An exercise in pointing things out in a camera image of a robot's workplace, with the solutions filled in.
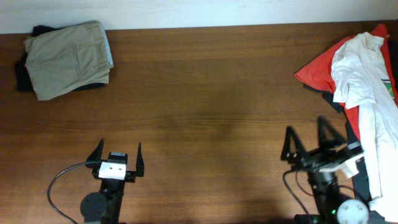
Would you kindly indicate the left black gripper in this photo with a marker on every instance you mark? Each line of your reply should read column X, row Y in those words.
column 130, row 175

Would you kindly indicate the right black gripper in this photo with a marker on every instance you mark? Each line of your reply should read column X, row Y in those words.
column 314, row 161

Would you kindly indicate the white t-shirt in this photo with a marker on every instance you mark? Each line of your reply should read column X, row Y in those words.
column 359, row 72

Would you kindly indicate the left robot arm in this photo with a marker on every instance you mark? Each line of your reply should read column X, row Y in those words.
column 104, row 206

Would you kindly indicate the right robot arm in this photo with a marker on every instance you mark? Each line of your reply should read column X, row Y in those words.
column 332, row 205

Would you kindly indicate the dark garment under red shirt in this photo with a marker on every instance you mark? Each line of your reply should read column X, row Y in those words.
column 360, row 180

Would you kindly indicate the folded light blue garment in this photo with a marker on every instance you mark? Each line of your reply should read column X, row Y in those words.
column 107, row 47

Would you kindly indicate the folded khaki trousers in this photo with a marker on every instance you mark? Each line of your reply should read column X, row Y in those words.
column 62, row 60

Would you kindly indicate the folded black garment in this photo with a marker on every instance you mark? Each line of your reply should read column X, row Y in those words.
column 24, row 83

